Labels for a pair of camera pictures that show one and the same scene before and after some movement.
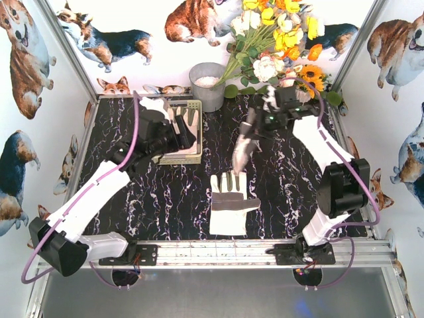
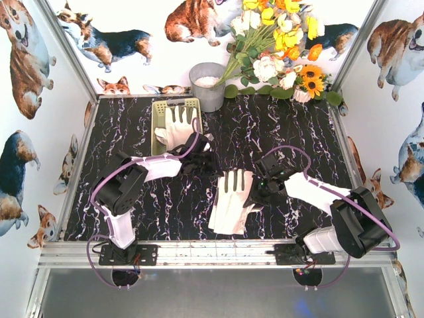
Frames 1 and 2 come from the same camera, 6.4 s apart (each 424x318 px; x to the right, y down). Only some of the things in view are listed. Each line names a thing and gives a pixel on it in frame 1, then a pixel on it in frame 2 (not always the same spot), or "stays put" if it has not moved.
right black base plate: x=302 y=254 stays put
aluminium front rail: x=234 y=254 stays put
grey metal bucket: x=203 y=76 stays put
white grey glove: x=244 y=148 to x=228 y=216
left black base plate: x=134 y=255 stays put
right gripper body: x=253 y=126 to x=257 y=195
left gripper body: x=173 y=133 to x=201 y=158
